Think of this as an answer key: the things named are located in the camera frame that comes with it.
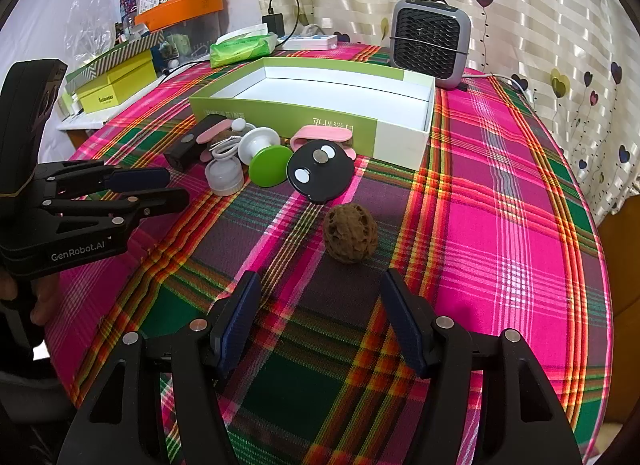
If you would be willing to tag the black charger adapter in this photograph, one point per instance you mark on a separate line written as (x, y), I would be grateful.
(273, 25)

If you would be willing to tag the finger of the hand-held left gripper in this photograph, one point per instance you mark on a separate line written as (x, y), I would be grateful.
(160, 200)
(140, 179)

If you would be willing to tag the striped box lid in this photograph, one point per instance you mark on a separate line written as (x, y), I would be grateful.
(125, 50)

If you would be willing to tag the pink clip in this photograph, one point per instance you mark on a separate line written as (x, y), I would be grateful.
(322, 133)
(212, 131)

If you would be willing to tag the plaid tablecloth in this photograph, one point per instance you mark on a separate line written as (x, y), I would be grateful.
(475, 245)

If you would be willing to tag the green and white cardboard box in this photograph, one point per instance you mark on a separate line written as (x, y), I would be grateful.
(350, 95)

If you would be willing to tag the translucent white cap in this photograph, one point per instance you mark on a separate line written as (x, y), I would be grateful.
(223, 177)

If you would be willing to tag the wooden furniture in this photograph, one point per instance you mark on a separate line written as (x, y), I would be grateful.
(620, 270)

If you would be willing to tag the clear storage bin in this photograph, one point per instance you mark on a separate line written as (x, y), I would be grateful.
(195, 35)

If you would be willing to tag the white side table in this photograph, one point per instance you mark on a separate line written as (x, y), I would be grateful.
(80, 125)

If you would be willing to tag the black oval disc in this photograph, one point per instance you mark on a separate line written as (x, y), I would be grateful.
(320, 172)

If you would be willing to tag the person's left hand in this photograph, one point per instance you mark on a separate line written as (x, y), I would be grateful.
(47, 301)

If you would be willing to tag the heart print curtain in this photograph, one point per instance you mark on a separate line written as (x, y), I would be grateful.
(550, 20)

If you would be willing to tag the brown walnut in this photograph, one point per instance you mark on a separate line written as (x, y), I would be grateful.
(348, 232)

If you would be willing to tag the clear plastic bag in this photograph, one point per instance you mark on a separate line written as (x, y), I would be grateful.
(87, 25)

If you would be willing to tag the grey desk heater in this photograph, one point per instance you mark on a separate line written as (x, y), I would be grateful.
(425, 40)

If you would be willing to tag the orange bin lid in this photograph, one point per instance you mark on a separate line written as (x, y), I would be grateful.
(185, 7)

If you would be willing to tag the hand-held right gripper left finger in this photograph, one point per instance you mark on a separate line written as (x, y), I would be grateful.
(237, 327)

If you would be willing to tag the green and white spool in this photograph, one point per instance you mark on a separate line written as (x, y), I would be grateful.
(267, 167)

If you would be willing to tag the black clip case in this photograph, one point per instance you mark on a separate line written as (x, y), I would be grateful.
(187, 150)

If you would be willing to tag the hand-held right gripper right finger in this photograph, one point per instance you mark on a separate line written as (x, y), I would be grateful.
(407, 327)

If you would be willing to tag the green tissue pack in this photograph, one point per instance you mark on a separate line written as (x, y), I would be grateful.
(240, 50)

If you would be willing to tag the yellow-green shoe box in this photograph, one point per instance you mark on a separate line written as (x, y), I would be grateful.
(115, 87)

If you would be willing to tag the white power strip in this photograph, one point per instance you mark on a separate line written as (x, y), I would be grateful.
(310, 42)

